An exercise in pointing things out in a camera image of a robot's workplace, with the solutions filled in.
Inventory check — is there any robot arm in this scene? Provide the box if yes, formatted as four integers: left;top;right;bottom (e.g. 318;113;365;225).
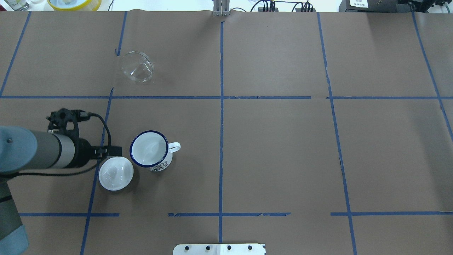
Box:
0;126;122;255

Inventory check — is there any aluminium frame post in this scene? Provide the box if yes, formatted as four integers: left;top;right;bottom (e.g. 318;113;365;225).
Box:
212;0;231;17

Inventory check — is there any white cup lid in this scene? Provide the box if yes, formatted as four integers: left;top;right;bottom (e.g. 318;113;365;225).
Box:
98;157;134;192

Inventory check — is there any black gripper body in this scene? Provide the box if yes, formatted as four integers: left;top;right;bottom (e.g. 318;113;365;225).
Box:
73;138;107;168

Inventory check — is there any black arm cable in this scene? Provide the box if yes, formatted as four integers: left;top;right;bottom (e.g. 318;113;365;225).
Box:
14;112;112;176

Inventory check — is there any black desktop box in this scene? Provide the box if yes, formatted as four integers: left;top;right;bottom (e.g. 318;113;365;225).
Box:
338;0;413;13

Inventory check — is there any white enamel cup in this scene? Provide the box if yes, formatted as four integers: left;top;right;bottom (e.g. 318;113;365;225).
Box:
129;130;181;172

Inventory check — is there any yellow rimmed bowl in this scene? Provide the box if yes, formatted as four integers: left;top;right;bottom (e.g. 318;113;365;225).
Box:
47;0;102;11

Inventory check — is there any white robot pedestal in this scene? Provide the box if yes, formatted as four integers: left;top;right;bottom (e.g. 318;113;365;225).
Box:
173;243;266;255

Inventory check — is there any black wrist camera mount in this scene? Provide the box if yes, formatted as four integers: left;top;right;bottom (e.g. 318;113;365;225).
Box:
46;108;90;138

